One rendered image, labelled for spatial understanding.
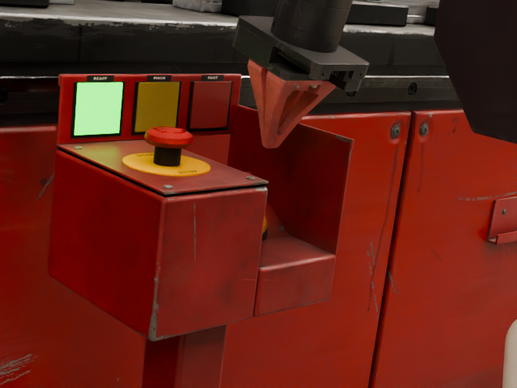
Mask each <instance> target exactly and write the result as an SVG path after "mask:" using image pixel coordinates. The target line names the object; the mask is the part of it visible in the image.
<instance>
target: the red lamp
mask: <svg viewBox="0 0 517 388"><path fill-rule="evenodd" d="M230 89H231V82H194V85H193V94H192V109H191V118H190V126H189V129H210V128H225V127H226V126H227V118H228V104H229V96H230Z"/></svg>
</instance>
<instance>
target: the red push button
mask: <svg viewBox="0 0 517 388"><path fill-rule="evenodd" d="M145 140H146V142H147V143H148V144H150V145H153V146H155V151H154V161H153V162H154V163H155V164H156V165H159V166H168V167H174V166H180V161H181V153H182V149H184V148H188V147H190V146H191V144H192V143H193V135H192V134H190V133H189V132H187V131H186V130H184V129H180V128H176V127H171V126H156V127H153V128H151V129H149V130H147V131H146V132H145Z"/></svg>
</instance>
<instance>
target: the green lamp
mask: <svg viewBox="0 0 517 388"><path fill-rule="evenodd" d="M122 85H123V83H122V82H89V83H78V87H77V99H76V111H75V135H93V134H108V133H119V126H120V115H121V104H122Z"/></svg>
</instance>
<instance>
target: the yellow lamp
mask: <svg viewBox="0 0 517 388"><path fill-rule="evenodd" d="M178 91H179V82H139V83H138V98H137V108H136V117H135V132H146V131H147V130H149V129H151V128H153V127H156V126H171V127H175V124H176V116H177V108H178Z"/></svg>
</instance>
